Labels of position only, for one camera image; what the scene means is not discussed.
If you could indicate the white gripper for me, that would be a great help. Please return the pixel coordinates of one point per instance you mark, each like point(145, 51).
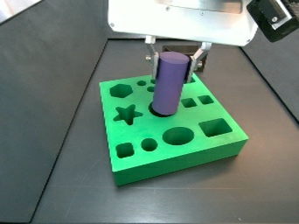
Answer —
point(209, 21)

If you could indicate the purple cylinder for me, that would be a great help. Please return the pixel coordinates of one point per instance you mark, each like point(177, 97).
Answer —
point(168, 82)

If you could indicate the black curved cradle stand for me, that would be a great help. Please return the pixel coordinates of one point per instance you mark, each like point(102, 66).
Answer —
point(188, 51)

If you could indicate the green foam shape-sorter block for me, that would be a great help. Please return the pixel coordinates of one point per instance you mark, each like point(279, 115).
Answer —
point(150, 145)

